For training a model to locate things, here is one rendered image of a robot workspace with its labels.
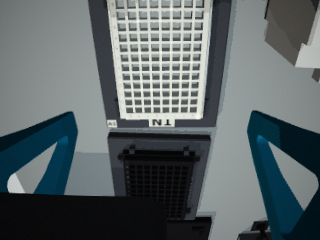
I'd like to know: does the grey drawer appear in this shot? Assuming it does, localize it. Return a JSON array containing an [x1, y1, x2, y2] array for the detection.
[[264, 0, 320, 83]]

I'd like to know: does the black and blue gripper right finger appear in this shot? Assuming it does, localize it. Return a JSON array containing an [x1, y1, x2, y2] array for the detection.
[[247, 110, 320, 240]]

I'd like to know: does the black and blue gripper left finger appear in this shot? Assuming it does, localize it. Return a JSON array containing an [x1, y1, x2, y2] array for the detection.
[[0, 111, 78, 195]]

